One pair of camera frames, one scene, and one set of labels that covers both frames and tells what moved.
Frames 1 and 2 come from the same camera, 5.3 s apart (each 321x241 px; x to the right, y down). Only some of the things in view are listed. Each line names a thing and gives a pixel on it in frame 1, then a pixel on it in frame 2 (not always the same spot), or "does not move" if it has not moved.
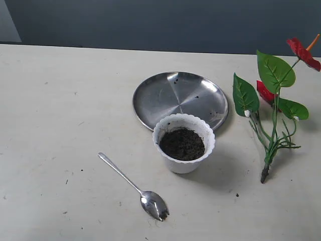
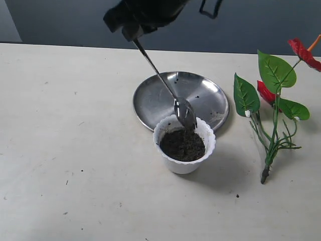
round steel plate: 179,92 does not move
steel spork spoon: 153,203 → 183,110
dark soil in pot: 181,144 does not move
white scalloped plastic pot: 191,123 does not move
